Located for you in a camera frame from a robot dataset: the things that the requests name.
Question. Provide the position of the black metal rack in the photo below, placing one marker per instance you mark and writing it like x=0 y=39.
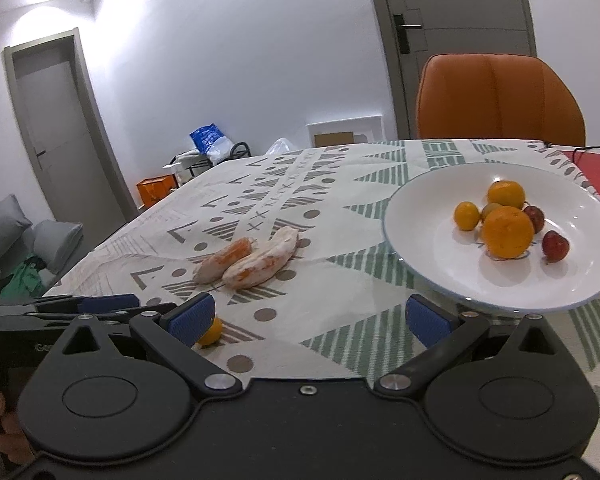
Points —
x=240 y=150

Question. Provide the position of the clear plastic bag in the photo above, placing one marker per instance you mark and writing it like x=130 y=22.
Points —
x=280 y=146

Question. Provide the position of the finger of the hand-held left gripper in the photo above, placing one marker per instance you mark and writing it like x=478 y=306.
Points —
x=110 y=302
x=125 y=315

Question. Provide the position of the medium orange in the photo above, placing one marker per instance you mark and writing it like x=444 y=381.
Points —
x=506 y=192

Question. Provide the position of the large grey cushion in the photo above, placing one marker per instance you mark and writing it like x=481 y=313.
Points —
x=0 y=230

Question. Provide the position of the dark red passion fruit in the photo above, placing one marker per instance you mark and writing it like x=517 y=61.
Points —
x=536 y=219
x=556 y=246

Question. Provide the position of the peeled citrus piece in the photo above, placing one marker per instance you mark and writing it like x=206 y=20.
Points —
x=220 y=262
x=262 y=262

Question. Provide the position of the orange box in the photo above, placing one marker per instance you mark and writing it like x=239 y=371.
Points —
x=155 y=191

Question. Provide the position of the patterned tablecloth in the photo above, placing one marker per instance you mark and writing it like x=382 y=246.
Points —
x=330 y=200

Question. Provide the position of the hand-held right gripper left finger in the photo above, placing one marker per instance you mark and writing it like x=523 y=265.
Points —
x=192 y=317

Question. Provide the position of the person's left hand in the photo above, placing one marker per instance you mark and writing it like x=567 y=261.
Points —
x=10 y=425

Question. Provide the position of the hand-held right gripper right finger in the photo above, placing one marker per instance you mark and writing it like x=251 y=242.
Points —
x=427 y=322

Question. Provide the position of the white plate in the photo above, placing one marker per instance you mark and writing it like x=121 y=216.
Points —
x=430 y=240

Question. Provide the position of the grey interior door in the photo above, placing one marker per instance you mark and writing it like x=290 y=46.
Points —
x=60 y=125

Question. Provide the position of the orange chair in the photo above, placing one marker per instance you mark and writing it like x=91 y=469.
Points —
x=500 y=100

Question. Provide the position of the green cloth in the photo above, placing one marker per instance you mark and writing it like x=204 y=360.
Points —
x=27 y=275

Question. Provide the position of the small green citrus fruit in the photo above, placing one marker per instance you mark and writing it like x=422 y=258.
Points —
x=489 y=209

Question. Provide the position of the large orange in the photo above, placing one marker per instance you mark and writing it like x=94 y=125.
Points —
x=508 y=234

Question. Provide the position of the small grey cushion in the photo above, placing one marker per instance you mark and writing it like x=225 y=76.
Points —
x=55 y=242

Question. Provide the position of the small orange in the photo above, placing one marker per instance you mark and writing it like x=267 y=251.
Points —
x=212 y=334
x=466 y=216

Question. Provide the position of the blue plastic bag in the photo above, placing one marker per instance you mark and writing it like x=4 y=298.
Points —
x=207 y=140

